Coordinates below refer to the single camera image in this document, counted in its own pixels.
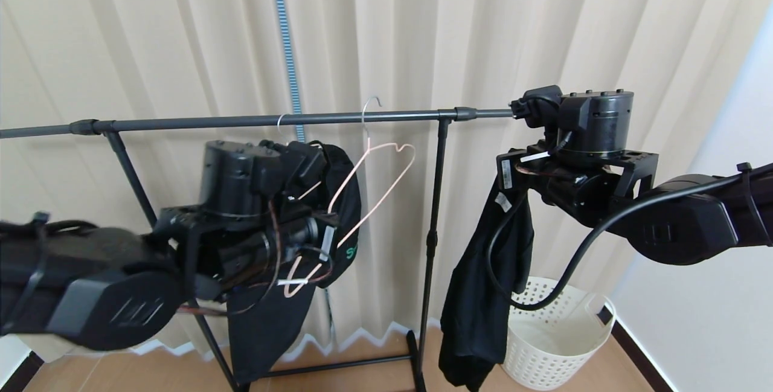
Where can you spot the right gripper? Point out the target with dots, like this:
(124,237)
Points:
(574,196)

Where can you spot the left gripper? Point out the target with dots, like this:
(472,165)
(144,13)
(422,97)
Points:
(272,253)

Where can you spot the pink clothes hanger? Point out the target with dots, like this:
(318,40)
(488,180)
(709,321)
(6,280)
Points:
(310,191)
(366,129)

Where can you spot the black garment with white label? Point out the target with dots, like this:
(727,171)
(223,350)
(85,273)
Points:
(483,289)

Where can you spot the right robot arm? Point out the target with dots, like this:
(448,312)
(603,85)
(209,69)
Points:
(682,223)

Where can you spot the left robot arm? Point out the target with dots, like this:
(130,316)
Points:
(90,283)

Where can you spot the black clothes rack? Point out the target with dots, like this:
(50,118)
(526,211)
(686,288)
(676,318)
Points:
(211,120)

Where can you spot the white laundry basket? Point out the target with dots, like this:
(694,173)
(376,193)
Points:
(555,343)

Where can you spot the beige curtain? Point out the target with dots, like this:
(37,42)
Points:
(483,17)

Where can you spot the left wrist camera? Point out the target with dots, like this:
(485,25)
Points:
(305,165)

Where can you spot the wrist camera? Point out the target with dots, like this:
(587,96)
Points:
(537,108)
(305,165)

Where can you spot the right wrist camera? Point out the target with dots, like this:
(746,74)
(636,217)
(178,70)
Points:
(537,108)

